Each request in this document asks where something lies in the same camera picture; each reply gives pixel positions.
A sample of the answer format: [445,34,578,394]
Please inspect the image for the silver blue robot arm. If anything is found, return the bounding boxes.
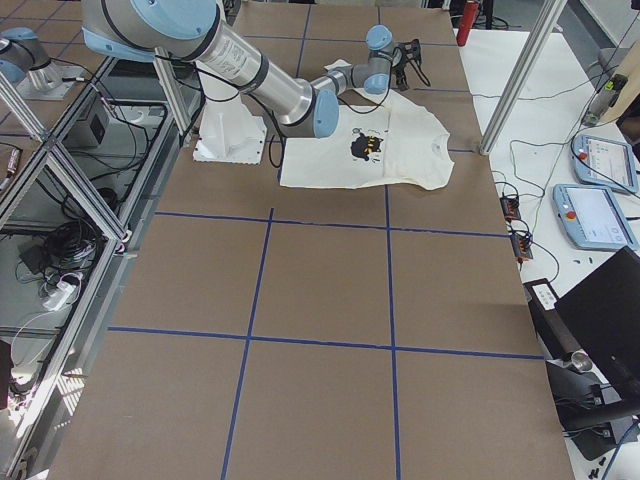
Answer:
[1,27,51,84]
[81,0,422,138]

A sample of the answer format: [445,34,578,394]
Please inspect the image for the aluminium frame post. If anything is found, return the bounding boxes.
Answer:
[479,0,568,156]

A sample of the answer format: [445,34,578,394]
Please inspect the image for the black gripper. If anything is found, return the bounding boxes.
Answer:
[392,39,423,83]

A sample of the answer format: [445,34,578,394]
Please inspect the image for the black laptop computer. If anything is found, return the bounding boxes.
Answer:
[555,247,639,399]

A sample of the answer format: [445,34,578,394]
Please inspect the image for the orange black adapter box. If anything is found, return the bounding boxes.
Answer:
[500,196,521,221]
[510,234,533,263]

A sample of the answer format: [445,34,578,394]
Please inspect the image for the lower orange black adapter box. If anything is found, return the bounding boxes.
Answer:
[510,234,533,263]

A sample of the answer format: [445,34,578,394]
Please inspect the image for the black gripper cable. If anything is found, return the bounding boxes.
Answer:
[339,42,432,112]

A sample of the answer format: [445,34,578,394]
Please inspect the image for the red cylinder tube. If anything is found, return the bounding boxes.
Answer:
[456,0,479,47]

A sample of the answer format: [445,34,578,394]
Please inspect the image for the blue teach pendant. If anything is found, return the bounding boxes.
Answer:
[552,184,639,251]
[571,134,639,194]

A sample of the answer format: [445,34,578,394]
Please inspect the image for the black monitor stand base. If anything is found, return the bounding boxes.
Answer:
[546,362,639,460]

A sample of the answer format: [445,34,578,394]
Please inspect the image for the upper blue teach pendant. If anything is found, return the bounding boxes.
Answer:
[571,134,639,194]

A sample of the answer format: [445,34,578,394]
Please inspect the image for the white power strip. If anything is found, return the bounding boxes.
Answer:
[42,280,79,312]

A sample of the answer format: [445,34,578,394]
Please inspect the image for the aluminium frame rack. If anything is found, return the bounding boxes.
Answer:
[1,58,204,479]

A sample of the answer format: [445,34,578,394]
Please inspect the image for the lower blue teach pendant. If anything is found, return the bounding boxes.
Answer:
[552,184,639,251]

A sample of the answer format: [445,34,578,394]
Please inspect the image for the grey control box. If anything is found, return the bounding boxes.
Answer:
[63,97,109,148]

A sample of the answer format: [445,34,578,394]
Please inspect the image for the cream long-sleeve cat shirt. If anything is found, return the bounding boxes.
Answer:
[280,88,454,190]

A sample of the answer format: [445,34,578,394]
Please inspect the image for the upper orange black adapter box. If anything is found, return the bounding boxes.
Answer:
[500,196,521,221]

